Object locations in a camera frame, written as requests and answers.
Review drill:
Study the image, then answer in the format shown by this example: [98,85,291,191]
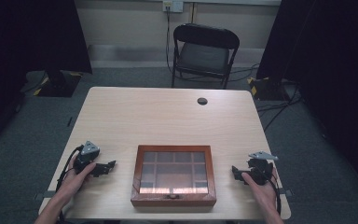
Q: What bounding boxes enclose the wooden box with glass lid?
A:
[130,144,217,208]

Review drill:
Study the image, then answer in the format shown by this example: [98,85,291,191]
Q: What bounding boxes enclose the black floor cables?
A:
[255,81,304,133]

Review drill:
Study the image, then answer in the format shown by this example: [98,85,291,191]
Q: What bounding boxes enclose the right hand-held gripper cable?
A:
[268,169,283,217]

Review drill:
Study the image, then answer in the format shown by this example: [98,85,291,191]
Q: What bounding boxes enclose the metal table bracket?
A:
[33,189,58,201]
[279,187,294,198]

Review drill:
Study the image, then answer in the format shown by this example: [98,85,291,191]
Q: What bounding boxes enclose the person's left hand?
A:
[57,155,98,203]

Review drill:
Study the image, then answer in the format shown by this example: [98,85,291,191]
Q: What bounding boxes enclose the person's right hand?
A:
[241,167,282,216]

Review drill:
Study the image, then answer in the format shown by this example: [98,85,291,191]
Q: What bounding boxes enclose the black curtain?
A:
[0,0,93,157]
[255,0,358,200]

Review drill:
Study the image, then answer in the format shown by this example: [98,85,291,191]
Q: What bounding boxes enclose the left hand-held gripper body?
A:
[73,140,107,178]

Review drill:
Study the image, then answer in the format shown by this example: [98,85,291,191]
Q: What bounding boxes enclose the left hand-held gripper cable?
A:
[55,144,86,192]

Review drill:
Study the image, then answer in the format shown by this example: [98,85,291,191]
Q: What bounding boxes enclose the black folding chair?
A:
[171,22,241,91]

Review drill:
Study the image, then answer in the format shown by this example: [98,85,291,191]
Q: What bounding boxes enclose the white wall outlet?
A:
[162,0,185,14]

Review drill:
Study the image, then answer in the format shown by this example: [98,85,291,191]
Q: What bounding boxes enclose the hand-held gripper cable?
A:
[268,169,283,217]
[55,144,86,192]

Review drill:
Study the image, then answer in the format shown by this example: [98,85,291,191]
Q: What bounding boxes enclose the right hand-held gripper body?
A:
[244,150,280,187]

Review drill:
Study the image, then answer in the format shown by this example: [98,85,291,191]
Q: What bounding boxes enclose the black power cable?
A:
[164,5,175,75]

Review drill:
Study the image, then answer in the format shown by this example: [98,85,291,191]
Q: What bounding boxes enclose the black stand base striped tape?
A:
[246,76,294,102]
[32,69,84,98]

